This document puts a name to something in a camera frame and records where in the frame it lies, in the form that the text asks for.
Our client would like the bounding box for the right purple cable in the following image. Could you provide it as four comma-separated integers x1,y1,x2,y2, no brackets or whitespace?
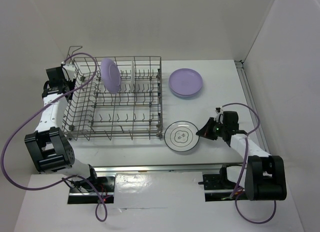
216,103,277,224

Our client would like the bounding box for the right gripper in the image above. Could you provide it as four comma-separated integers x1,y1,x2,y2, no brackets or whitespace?
196,117,227,140

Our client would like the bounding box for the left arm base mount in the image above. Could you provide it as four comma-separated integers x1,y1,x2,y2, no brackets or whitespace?
67,176,116,205

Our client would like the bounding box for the purple cable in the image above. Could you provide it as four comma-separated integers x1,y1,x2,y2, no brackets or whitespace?
216,103,277,224
0,51,108,222

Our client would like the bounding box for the large purple plate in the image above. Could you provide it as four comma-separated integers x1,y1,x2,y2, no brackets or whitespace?
100,58,121,94

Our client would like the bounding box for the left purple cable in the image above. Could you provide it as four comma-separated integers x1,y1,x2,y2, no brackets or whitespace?
0,51,108,222

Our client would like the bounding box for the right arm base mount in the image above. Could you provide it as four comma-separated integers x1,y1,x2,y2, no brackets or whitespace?
198,174,247,202

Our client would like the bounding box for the grey wire dish rack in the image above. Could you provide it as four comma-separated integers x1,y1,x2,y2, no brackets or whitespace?
62,55,163,140

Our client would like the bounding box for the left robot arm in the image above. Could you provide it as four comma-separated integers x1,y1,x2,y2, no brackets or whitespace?
24,64,99,192

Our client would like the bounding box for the white plate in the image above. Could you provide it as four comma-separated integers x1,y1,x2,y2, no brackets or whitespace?
163,121,200,153
130,61,136,93

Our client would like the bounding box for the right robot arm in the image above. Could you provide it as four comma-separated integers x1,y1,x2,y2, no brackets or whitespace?
196,110,287,201

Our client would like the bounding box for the small purple plate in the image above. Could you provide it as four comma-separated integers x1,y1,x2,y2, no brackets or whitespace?
168,68,204,95

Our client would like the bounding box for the aluminium rail front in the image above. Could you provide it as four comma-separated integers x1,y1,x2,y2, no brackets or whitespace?
94,164,222,174

